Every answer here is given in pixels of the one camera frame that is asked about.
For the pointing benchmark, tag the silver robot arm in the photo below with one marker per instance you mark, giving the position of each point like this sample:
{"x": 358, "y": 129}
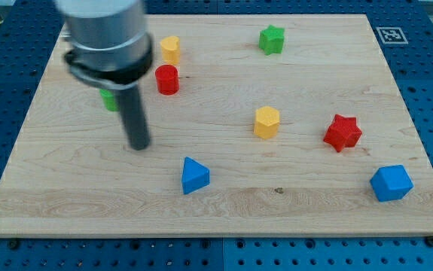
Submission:
{"x": 106, "y": 35}

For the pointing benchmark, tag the blue triangle block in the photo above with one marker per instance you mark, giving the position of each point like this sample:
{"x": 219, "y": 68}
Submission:
{"x": 194, "y": 176}

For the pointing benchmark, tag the blue cube block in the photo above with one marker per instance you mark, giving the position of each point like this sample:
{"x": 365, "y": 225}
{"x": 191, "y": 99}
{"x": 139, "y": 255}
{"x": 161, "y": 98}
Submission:
{"x": 391, "y": 183}

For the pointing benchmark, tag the wooden board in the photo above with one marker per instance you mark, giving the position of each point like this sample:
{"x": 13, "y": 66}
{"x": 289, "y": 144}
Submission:
{"x": 71, "y": 173}

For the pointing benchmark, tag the yellow hexagon block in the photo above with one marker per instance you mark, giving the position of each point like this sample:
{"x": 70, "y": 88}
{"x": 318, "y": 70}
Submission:
{"x": 267, "y": 120}

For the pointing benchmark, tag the red cylinder block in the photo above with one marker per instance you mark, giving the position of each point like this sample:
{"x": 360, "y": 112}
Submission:
{"x": 167, "y": 79}

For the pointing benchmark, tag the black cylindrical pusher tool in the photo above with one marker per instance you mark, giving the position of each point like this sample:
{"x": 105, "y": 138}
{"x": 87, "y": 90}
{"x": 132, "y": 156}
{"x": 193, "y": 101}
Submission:
{"x": 133, "y": 117}

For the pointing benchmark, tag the yellow heart block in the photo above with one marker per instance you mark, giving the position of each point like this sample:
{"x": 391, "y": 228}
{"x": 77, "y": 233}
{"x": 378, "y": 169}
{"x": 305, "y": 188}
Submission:
{"x": 170, "y": 49}

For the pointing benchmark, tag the green star block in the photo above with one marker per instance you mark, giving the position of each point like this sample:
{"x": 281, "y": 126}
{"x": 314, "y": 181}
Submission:
{"x": 271, "y": 39}

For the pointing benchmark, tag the red star block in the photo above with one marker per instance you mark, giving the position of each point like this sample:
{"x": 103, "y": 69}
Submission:
{"x": 342, "y": 133}

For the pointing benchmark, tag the white fiducial marker tag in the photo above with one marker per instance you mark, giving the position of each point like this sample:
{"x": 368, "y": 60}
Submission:
{"x": 391, "y": 35}

